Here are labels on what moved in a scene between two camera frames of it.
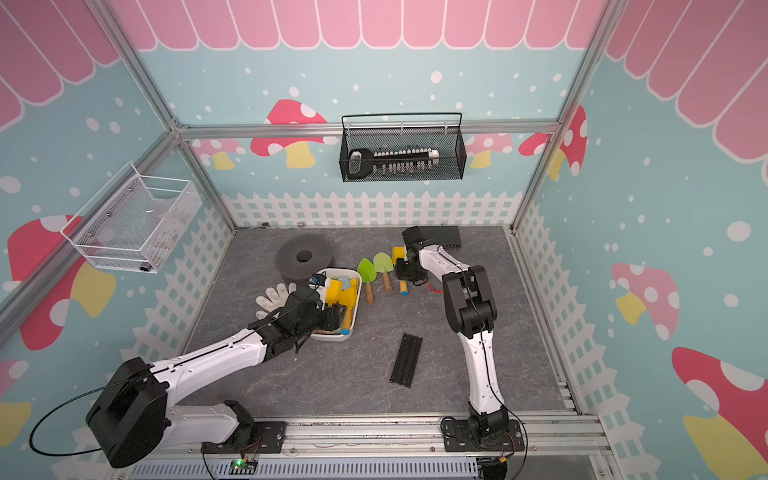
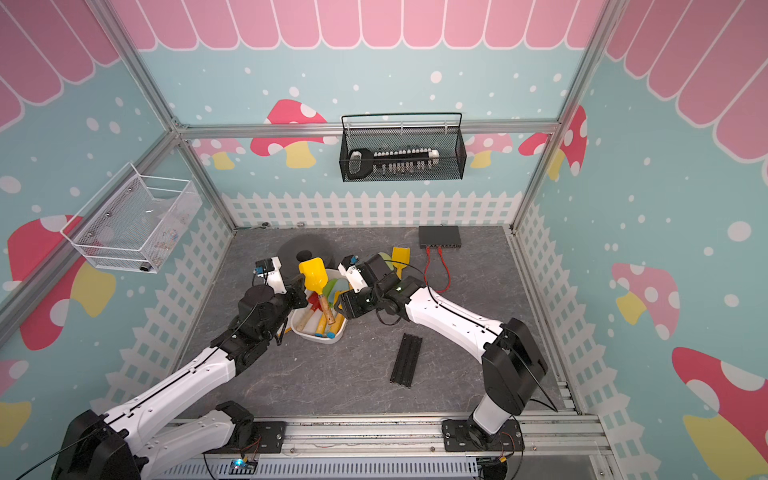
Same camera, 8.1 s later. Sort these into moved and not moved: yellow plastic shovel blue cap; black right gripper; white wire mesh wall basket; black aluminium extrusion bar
Moved: black right gripper
Not moved: white wire mesh wall basket; black aluminium extrusion bar; yellow plastic shovel blue cap
